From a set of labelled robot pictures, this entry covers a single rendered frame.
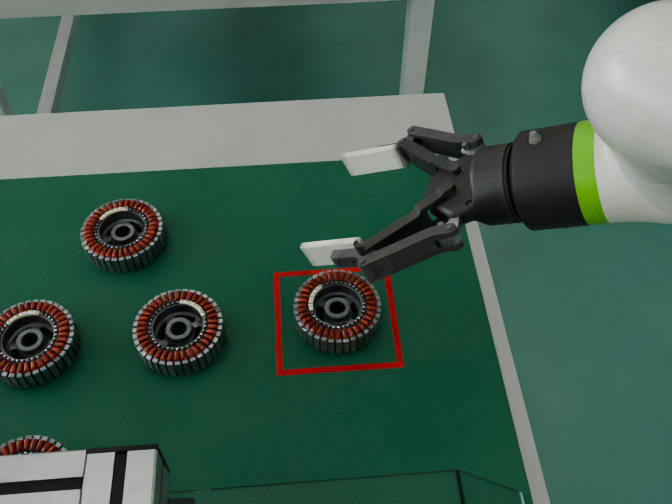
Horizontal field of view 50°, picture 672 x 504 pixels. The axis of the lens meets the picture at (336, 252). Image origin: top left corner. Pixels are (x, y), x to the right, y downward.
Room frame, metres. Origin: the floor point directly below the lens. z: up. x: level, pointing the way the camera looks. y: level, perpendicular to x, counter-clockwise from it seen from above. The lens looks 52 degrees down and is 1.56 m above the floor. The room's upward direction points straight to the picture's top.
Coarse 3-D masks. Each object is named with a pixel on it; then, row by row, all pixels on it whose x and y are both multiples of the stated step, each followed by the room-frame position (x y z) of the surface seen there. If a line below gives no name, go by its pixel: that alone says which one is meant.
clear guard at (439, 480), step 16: (320, 480) 0.18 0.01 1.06; (336, 480) 0.18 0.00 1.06; (352, 480) 0.18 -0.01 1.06; (368, 480) 0.18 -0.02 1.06; (384, 480) 0.18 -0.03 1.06; (400, 480) 0.18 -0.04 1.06; (416, 480) 0.18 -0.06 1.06; (432, 480) 0.18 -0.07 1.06; (448, 480) 0.18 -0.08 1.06; (464, 480) 0.19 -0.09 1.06; (480, 480) 0.19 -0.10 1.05; (176, 496) 0.17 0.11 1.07; (192, 496) 0.17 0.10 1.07; (208, 496) 0.17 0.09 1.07; (224, 496) 0.17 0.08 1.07; (240, 496) 0.17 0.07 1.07; (256, 496) 0.17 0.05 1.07; (272, 496) 0.17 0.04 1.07; (288, 496) 0.17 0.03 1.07; (304, 496) 0.17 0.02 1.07; (320, 496) 0.17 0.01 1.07; (336, 496) 0.17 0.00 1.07; (352, 496) 0.17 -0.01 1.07; (368, 496) 0.17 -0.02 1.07; (384, 496) 0.17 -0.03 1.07; (400, 496) 0.17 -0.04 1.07; (416, 496) 0.17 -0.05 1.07; (432, 496) 0.17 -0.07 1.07; (448, 496) 0.17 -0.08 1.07; (464, 496) 0.17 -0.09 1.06; (480, 496) 0.18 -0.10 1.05; (496, 496) 0.18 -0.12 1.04; (512, 496) 0.19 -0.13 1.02
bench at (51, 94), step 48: (0, 0) 1.26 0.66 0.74; (48, 0) 1.27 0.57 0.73; (96, 0) 1.28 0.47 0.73; (144, 0) 1.28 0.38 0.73; (192, 0) 1.29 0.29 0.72; (240, 0) 1.30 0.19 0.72; (288, 0) 1.31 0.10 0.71; (336, 0) 1.31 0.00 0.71; (384, 0) 1.32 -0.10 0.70; (432, 0) 1.36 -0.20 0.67; (0, 96) 1.31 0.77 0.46; (48, 96) 1.62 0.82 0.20
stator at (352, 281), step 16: (320, 272) 0.57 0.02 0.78; (336, 272) 0.57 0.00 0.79; (352, 272) 0.57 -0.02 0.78; (304, 288) 0.54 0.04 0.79; (320, 288) 0.54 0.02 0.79; (336, 288) 0.55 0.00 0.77; (352, 288) 0.54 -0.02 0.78; (368, 288) 0.54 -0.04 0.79; (304, 304) 0.52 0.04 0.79; (320, 304) 0.53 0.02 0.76; (336, 304) 0.53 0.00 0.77; (352, 304) 0.53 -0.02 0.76; (368, 304) 0.52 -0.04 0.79; (304, 320) 0.49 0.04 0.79; (320, 320) 0.50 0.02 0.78; (336, 320) 0.50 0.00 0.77; (352, 320) 0.51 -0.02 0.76; (368, 320) 0.49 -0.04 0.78; (304, 336) 0.48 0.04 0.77; (320, 336) 0.47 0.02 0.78; (336, 336) 0.47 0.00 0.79; (352, 336) 0.47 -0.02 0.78; (368, 336) 0.48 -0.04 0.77; (336, 352) 0.46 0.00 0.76
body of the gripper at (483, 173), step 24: (504, 144) 0.49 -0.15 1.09; (480, 168) 0.46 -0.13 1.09; (504, 168) 0.46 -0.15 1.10; (432, 192) 0.48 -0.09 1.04; (456, 192) 0.47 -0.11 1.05; (480, 192) 0.44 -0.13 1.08; (504, 192) 0.44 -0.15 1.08; (456, 216) 0.44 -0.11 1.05; (480, 216) 0.44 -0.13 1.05; (504, 216) 0.43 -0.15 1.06
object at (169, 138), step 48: (384, 96) 0.97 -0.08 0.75; (432, 96) 0.97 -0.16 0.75; (0, 144) 0.85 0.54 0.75; (48, 144) 0.85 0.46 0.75; (96, 144) 0.85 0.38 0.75; (144, 144) 0.85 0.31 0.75; (192, 144) 0.85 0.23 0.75; (240, 144) 0.85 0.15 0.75; (288, 144) 0.85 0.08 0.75; (336, 144) 0.85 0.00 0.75; (384, 144) 0.85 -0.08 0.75; (480, 240) 0.65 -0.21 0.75; (528, 432) 0.36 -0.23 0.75; (528, 480) 0.30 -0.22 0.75
